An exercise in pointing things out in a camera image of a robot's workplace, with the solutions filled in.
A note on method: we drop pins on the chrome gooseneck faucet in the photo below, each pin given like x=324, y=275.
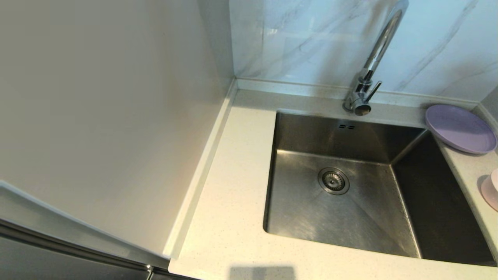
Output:
x=379, y=46

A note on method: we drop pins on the purple plastic plate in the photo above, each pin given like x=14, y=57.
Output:
x=461, y=129

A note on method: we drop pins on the pink plastic bowl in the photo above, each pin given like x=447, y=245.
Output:
x=491, y=190

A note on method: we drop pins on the stainless steel sink basin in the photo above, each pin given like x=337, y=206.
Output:
x=362, y=217

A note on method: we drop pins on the round metal drain strainer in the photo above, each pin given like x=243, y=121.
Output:
x=333, y=181

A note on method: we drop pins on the tall cabinet unit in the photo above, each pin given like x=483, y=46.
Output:
x=97, y=116

